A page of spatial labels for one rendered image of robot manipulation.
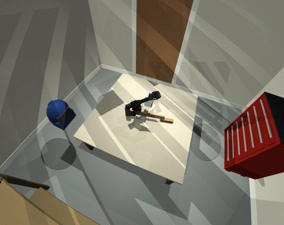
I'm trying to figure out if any long brown wooden rail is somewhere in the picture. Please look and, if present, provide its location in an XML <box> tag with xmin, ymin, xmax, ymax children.
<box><xmin>129</xmin><ymin>110</ymin><xmax>165</xmax><ymax>119</ymax></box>

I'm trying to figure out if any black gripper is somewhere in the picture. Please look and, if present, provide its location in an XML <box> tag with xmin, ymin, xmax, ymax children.
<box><xmin>130</xmin><ymin>108</ymin><xmax>137</xmax><ymax>116</ymax></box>

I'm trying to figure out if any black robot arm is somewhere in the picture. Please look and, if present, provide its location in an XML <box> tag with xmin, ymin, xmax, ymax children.
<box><xmin>125</xmin><ymin>91</ymin><xmax>161</xmax><ymax>112</ymax></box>

